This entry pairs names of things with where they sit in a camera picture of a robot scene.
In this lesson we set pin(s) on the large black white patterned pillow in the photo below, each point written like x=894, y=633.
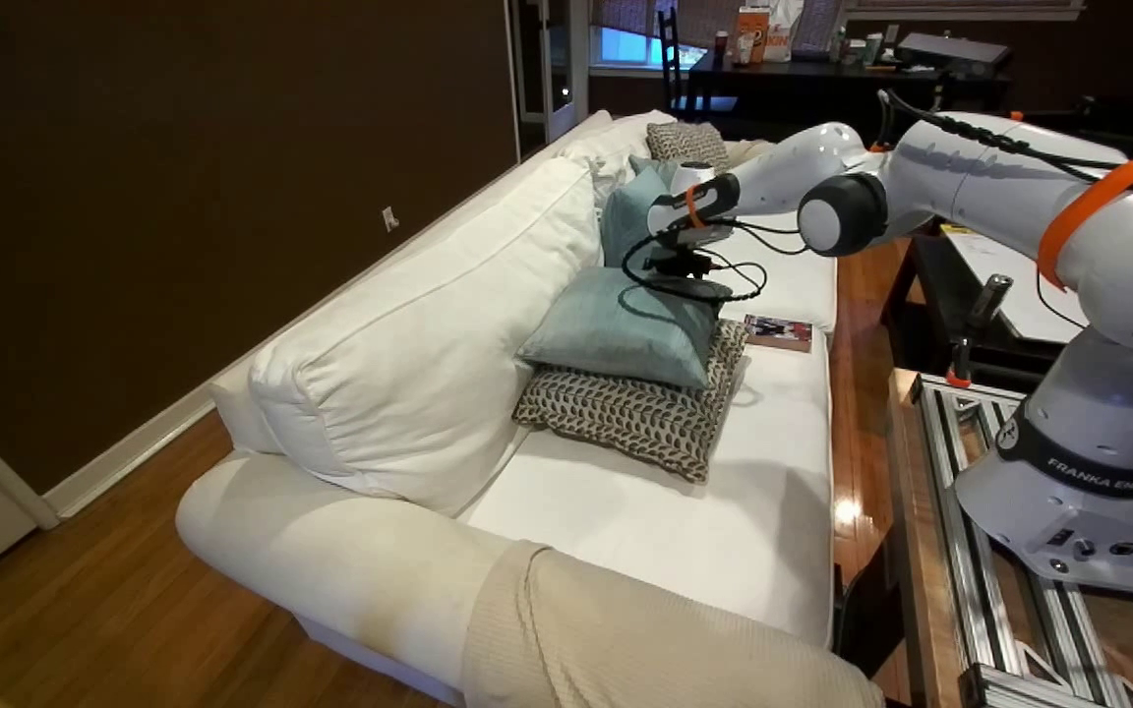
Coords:
x=648, y=417

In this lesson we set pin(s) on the black metal floor stand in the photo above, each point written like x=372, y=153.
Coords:
x=940, y=306

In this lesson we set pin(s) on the white baseboard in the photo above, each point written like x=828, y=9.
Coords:
x=120, y=458

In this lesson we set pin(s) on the bright window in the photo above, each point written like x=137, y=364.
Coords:
x=619, y=45

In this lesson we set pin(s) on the large white back cushion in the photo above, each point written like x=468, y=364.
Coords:
x=423, y=356

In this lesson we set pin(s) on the small white back cushion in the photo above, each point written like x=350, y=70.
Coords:
x=619, y=143

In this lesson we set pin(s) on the dark wooden chair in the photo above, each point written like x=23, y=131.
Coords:
x=687, y=64

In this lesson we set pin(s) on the grey flat device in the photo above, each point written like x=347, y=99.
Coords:
x=952, y=49

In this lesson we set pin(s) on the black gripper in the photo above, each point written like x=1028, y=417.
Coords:
x=680, y=261

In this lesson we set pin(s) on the white floor mat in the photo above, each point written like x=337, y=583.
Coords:
x=1030, y=316

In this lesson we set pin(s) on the small upright teal pillow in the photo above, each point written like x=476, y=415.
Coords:
x=629, y=216

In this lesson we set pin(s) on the large flat teal pillow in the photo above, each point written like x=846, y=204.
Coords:
x=607, y=335

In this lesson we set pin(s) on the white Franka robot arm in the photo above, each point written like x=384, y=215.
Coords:
x=985, y=181

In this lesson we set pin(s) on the orange white box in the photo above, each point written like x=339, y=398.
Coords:
x=763, y=31

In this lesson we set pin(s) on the white fabric sofa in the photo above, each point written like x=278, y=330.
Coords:
x=670, y=536

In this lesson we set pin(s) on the white door frame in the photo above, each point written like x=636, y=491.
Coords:
x=577, y=64

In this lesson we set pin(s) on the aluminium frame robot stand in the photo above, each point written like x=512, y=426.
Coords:
x=985, y=613

